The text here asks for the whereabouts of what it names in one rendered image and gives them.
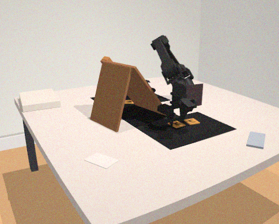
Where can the cream flat block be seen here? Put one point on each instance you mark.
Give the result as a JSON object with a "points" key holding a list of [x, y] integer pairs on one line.
{"points": [[38, 100]]}

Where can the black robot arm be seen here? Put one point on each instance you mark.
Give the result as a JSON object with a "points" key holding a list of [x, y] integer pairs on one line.
{"points": [[175, 72]]}

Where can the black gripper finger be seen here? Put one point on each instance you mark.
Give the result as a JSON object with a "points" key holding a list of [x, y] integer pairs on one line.
{"points": [[182, 115], [171, 118]]}

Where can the white flat card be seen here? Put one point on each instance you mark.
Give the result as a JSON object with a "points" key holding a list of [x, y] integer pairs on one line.
{"points": [[101, 160]]}

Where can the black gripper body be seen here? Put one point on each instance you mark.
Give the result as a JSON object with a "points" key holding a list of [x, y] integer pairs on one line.
{"points": [[168, 109]]}

